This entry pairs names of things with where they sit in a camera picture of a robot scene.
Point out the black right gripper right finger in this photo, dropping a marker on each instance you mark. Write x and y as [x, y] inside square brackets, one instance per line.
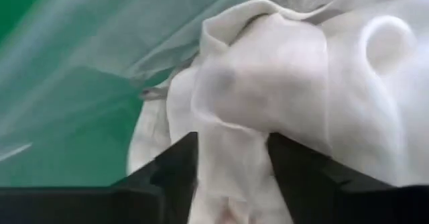
[335, 200]

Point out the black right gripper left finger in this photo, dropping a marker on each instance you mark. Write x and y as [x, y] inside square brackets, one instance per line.
[100, 207]

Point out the plain white towel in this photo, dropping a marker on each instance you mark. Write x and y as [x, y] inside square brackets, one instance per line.
[285, 83]

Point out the clear plastic bin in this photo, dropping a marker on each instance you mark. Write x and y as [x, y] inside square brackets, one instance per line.
[67, 66]

